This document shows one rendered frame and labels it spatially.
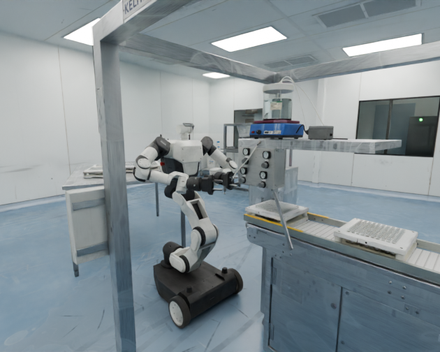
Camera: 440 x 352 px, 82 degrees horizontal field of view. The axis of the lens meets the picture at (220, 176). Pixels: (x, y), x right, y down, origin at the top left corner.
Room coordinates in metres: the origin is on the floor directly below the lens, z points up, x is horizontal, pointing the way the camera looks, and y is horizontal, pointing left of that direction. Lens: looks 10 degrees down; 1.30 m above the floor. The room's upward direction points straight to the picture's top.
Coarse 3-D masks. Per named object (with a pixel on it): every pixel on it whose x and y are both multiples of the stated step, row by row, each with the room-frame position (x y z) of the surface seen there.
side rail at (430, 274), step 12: (276, 228) 1.16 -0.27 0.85; (288, 228) 1.11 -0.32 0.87; (312, 240) 1.03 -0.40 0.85; (324, 240) 0.99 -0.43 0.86; (348, 252) 0.92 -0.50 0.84; (360, 252) 0.89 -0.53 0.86; (372, 252) 0.87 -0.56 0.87; (384, 264) 0.84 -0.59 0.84; (396, 264) 0.81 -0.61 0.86; (408, 264) 0.79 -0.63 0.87; (420, 276) 0.76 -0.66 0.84; (432, 276) 0.74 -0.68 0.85
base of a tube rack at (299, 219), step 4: (256, 216) 1.32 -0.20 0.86; (260, 216) 1.32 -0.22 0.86; (300, 216) 1.32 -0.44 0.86; (268, 220) 1.25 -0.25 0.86; (288, 220) 1.25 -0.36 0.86; (292, 220) 1.25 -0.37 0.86; (296, 220) 1.25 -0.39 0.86; (300, 220) 1.26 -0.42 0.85; (304, 220) 1.29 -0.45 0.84; (288, 224) 1.19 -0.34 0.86; (292, 224) 1.21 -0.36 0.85; (296, 224) 1.23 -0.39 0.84
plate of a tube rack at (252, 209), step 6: (258, 204) 1.39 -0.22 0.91; (246, 210) 1.32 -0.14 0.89; (252, 210) 1.29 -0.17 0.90; (258, 210) 1.27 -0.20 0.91; (264, 210) 1.27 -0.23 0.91; (294, 210) 1.27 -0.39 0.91; (300, 210) 1.27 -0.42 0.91; (306, 210) 1.30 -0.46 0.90; (270, 216) 1.21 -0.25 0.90; (276, 216) 1.19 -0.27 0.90; (288, 216) 1.18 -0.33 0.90; (294, 216) 1.21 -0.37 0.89
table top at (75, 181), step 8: (80, 168) 3.16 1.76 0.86; (88, 168) 3.16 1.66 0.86; (72, 176) 2.59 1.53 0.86; (80, 176) 2.59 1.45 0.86; (128, 176) 2.60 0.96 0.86; (64, 184) 2.16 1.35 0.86; (72, 184) 2.16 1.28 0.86; (80, 184) 2.16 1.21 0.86; (88, 184) 2.18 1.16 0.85; (96, 184) 2.21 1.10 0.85; (128, 184) 2.32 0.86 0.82
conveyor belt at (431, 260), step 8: (256, 224) 1.27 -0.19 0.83; (304, 224) 1.26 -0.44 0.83; (312, 224) 1.26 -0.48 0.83; (320, 224) 1.26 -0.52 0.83; (280, 232) 1.16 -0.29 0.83; (312, 232) 1.16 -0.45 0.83; (320, 232) 1.16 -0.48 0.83; (328, 232) 1.16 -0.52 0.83; (304, 240) 1.07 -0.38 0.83; (328, 248) 1.00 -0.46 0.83; (416, 248) 0.98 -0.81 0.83; (416, 256) 0.91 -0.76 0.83; (424, 256) 0.91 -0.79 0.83; (432, 256) 0.91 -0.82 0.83; (376, 264) 0.87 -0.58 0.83; (416, 264) 0.85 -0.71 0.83; (424, 264) 0.85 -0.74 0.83; (432, 264) 0.85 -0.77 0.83
